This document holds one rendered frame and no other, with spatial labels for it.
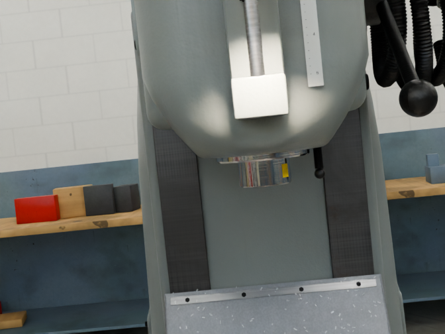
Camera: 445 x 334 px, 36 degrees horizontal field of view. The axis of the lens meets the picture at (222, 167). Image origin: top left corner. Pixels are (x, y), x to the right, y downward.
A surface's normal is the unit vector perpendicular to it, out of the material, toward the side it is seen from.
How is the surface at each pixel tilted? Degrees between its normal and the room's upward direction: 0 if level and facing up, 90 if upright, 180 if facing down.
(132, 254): 90
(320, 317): 63
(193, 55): 90
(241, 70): 90
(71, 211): 90
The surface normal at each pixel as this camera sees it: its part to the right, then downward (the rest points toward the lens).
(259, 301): -0.08, -0.40
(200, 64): -0.14, 0.07
